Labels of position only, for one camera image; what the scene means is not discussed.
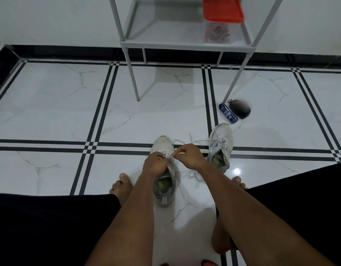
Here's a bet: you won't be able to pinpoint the person's right forearm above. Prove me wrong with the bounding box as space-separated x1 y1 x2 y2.
199 163 336 266

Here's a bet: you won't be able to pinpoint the clear box with red lid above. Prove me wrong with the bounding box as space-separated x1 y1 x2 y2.
205 24 233 44

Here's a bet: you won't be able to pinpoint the person's right foot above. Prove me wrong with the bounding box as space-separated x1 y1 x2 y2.
231 176 247 191

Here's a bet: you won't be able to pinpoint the black shorts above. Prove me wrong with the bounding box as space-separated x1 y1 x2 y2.
0 162 341 266

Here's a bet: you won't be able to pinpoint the clear container with red lid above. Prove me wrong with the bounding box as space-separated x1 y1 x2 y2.
202 0 245 45

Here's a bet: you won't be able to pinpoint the person's foot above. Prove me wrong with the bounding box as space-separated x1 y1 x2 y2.
109 173 134 207
231 176 247 191

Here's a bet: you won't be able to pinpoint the person's right hand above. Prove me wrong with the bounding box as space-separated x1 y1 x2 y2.
172 144 210 173

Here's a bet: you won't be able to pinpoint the black oval polish bottle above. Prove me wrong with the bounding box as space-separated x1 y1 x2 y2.
227 99 252 120

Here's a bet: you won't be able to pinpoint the person's left forearm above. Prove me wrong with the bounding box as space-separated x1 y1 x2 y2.
84 173 160 266

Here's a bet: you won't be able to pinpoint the person's left foot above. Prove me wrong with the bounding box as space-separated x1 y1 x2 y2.
109 173 134 207

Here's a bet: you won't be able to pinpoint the white grey sneaker shoe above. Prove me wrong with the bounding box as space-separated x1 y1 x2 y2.
150 135 177 207
207 123 234 174

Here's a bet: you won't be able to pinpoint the person's right leg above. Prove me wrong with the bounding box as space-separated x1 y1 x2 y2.
211 216 239 255

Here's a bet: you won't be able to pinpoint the person's left hand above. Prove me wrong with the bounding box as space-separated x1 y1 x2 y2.
142 151 171 178

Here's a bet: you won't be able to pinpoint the grey metal shelf rack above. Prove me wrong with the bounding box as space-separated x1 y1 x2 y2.
108 0 285 104

